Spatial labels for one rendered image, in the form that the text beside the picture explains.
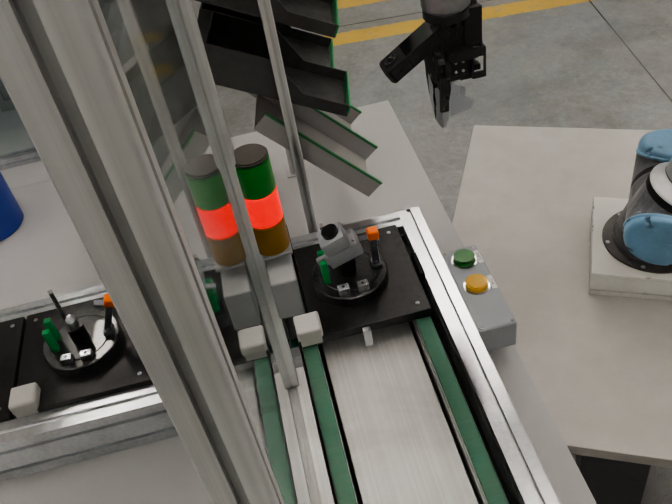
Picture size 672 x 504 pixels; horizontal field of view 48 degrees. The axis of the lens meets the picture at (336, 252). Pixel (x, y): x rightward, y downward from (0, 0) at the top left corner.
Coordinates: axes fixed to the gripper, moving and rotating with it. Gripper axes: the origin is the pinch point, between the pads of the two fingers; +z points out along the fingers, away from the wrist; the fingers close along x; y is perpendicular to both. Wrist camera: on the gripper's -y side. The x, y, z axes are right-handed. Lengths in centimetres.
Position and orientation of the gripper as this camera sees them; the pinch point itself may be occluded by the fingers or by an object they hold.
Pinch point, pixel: (438, 121)
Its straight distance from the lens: 129.5
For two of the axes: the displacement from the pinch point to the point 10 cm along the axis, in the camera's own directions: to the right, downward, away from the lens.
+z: 1.4, 7.3, 6.7
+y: 9.7, -2.4, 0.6
